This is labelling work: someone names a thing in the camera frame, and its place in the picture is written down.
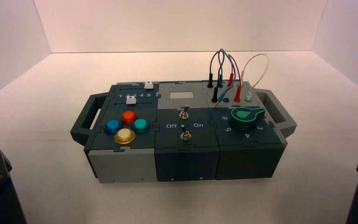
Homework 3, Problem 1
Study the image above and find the grey display window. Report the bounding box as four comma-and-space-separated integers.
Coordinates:
170, 91, 194, 99

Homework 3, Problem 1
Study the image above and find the green push button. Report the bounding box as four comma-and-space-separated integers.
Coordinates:
131, 118, 151, 134

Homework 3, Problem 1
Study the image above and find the red push button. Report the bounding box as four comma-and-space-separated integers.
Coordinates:
120, 111, 139, 126

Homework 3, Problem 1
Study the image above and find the teal and grey control box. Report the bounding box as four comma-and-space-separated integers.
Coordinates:
70, 80, 297, 184

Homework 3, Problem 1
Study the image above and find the yellow push button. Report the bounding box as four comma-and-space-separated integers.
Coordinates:
114, 128, 136, 145

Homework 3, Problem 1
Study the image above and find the green rotary knob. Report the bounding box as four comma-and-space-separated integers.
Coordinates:
230, 106, 266, 132

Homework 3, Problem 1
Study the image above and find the blue push button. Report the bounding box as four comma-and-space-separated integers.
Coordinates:
103, 119, 124, 135

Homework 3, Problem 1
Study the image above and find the black banana plug cable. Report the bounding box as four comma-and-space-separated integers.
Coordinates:
207, 49, 226, 104

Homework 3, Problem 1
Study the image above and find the blue banana plug cable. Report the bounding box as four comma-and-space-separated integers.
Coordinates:
214, 49, 238, 108

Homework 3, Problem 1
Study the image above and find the red banana plug cable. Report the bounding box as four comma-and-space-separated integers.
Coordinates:
227, 54, 242, 103

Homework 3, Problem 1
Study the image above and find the white banana plug cable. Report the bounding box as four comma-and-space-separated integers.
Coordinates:
240, 53, 270, 101

